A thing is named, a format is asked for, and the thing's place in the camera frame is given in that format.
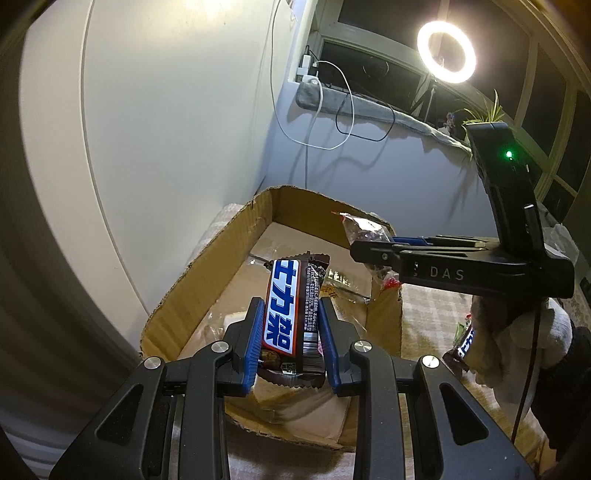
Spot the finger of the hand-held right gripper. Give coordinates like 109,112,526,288
392,234,483,249
350,240,419,278

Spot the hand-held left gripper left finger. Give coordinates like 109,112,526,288
48,298,266,480

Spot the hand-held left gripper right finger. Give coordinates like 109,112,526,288
318,298,539,480

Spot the clear plastic snack packet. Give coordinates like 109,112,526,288
339,211,402,291

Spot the brown blue chocolate bar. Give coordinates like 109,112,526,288
442,323,476,372
256,251,331,388

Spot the cardboard box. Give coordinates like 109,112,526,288
139,185,404,450

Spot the person's right hand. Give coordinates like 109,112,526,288
470,295,514,389

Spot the crumpled clear plastic bag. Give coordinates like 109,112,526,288
538,208,579,265

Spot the plaid blanket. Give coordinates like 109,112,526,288
231,277,591,480

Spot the green potted plant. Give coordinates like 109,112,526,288
445,90,505,160

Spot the white charger plug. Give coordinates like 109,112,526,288
298,46,325,86

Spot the white cable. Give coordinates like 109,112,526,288
271,0,355,151

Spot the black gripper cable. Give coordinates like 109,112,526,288
510,295,542,444

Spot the ring light on stand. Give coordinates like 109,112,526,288
417,21,477,126

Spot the window with frame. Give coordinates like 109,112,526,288
318,0,591,222

